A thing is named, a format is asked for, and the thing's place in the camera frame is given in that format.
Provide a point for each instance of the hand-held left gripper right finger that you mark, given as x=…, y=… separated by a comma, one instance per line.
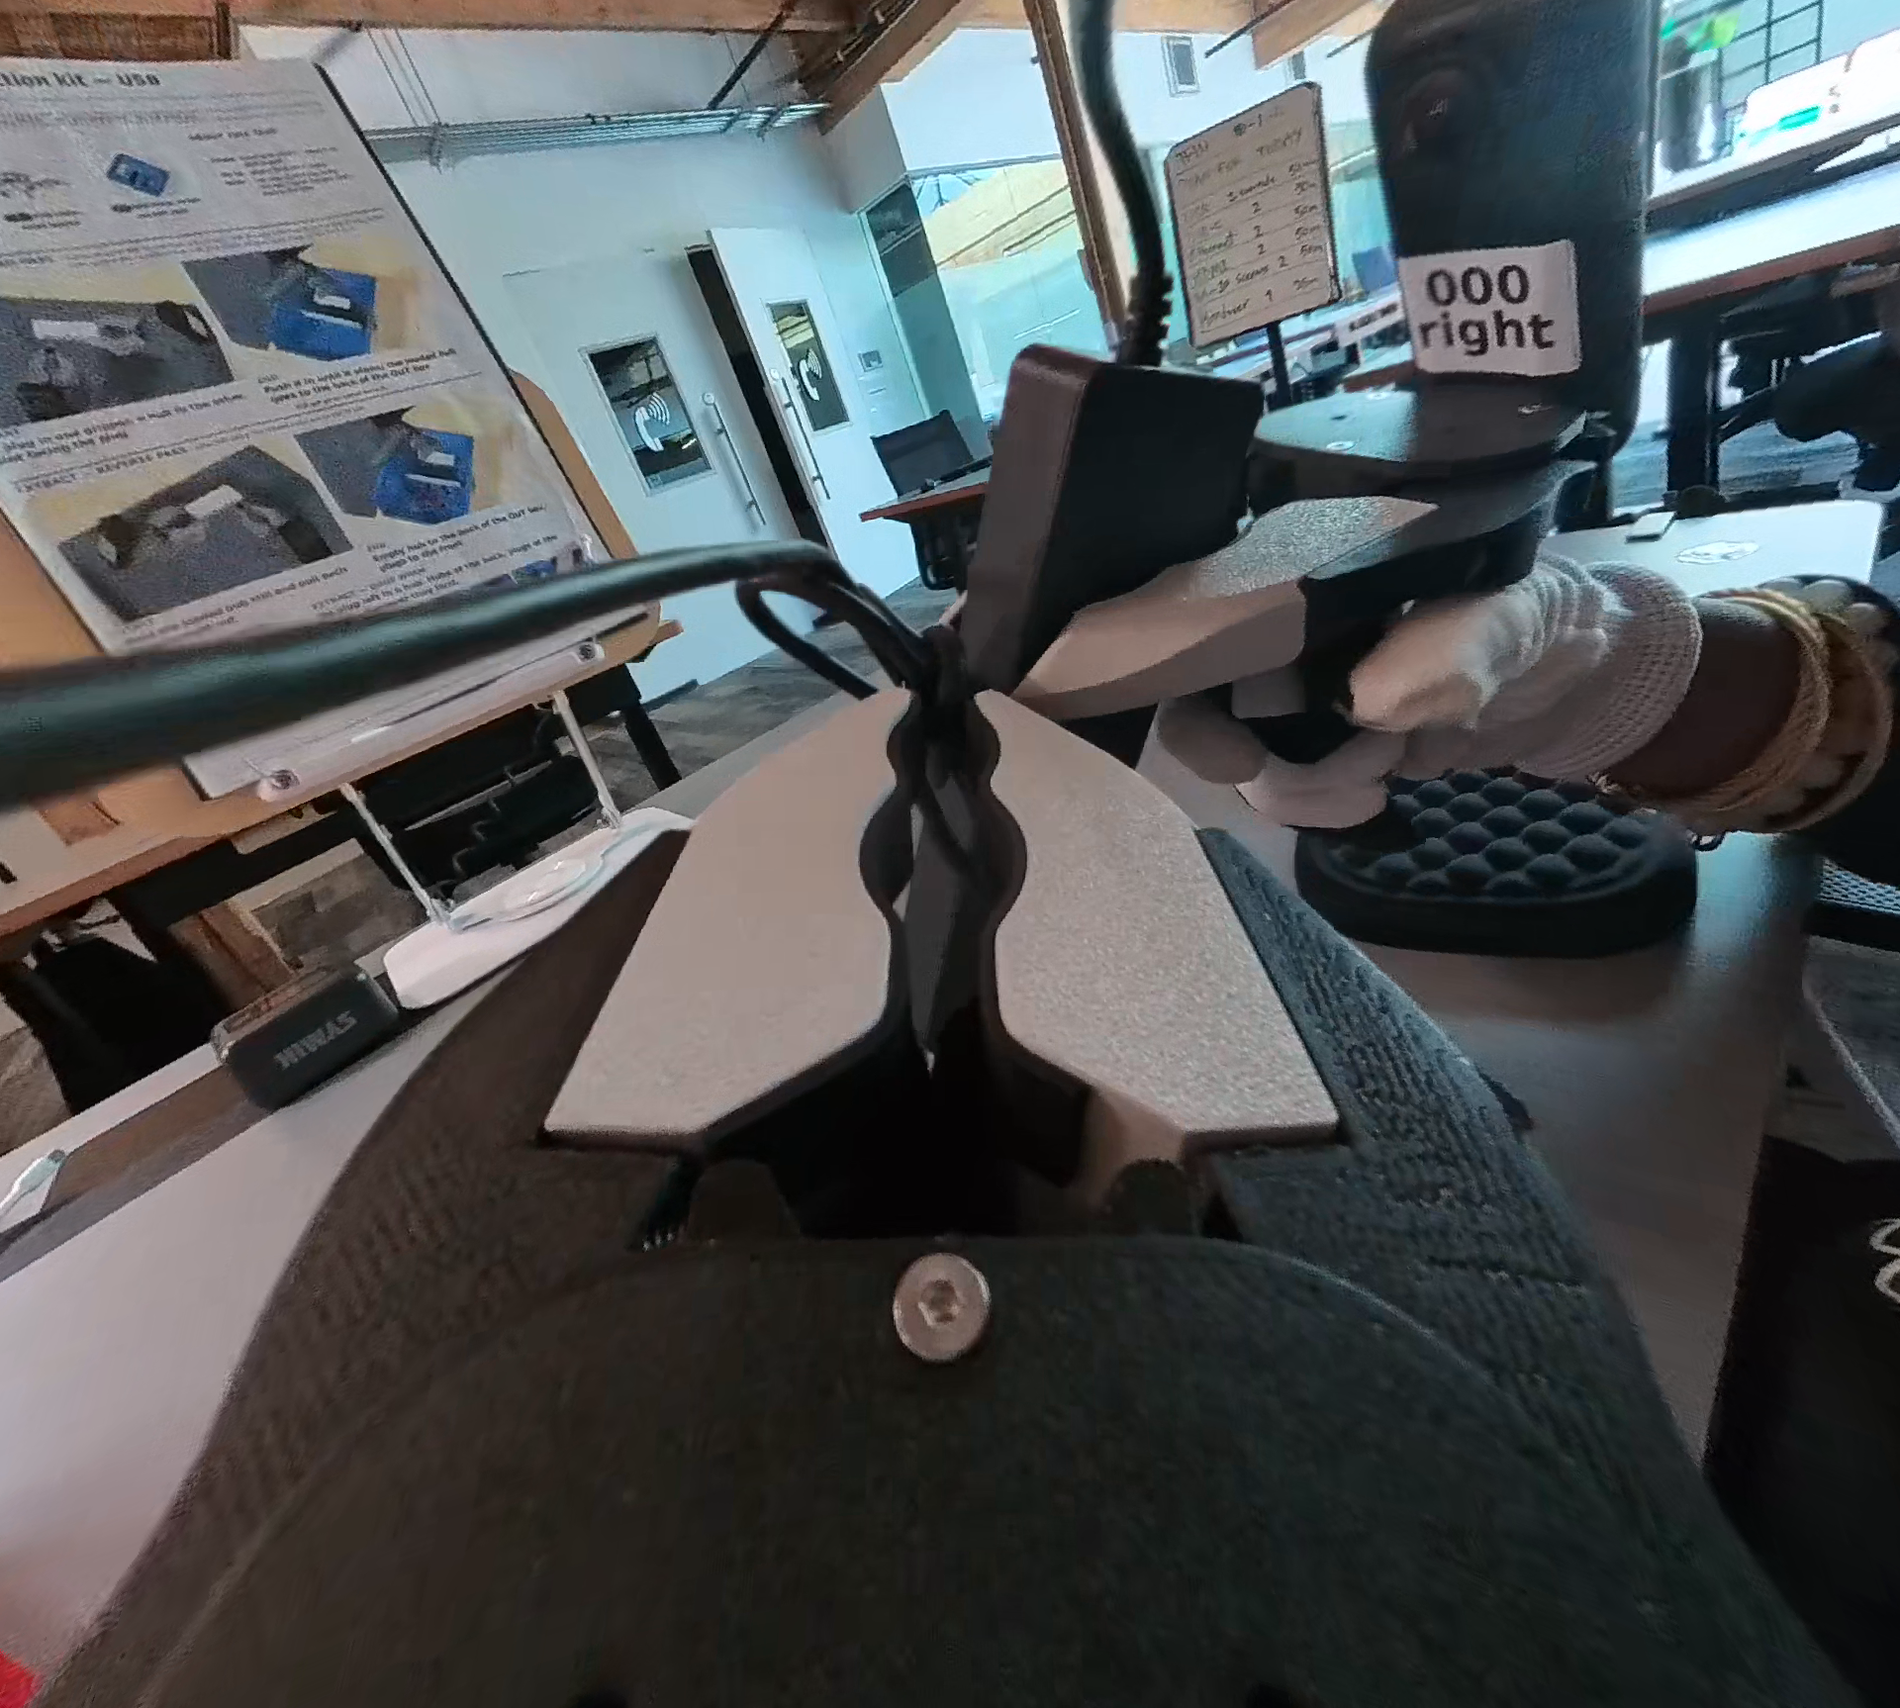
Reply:
x=1159, y=981

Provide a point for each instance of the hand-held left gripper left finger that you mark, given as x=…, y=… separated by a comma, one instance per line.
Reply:
x=729, y=967

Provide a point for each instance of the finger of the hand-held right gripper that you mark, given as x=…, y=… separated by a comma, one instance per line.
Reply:
x=1351, y=527
x=1188, y=633

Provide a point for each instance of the black multi-port usb hub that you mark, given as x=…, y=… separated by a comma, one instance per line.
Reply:
x=1113, y=475

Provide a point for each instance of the person's right forearm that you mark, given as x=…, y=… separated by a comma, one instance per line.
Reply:
x=1781, y=701

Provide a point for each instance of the person's right hand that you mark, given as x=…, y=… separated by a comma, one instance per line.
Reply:
x=1530, y=670

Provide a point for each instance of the wooden office desk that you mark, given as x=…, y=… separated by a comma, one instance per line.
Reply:
x=1752, y=254
x=922, y=502

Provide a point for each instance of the handwritten whiteboard on stand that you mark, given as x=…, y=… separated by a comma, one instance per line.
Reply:
x=1254, y=209

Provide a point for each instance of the black office chair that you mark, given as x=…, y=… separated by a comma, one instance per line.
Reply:
x=927, y=453

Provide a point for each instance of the black bumpy round mat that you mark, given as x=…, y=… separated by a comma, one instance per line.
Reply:
x=1500, y=864

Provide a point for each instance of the dark grey small box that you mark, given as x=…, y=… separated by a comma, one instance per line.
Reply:
x=304, y=1040

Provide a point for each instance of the silver closed laptop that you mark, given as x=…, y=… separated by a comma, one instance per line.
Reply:
x=1781, y=537

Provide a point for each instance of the white door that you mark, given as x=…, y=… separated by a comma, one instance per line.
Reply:
x=751, y=267

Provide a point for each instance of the long wooden table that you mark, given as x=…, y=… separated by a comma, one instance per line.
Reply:
x=149, y=856

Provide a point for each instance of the instruction poster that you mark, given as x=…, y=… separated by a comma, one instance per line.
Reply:
x=223, y=329

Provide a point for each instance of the gold dark wall picture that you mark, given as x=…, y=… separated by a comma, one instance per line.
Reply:
x=808, y=369

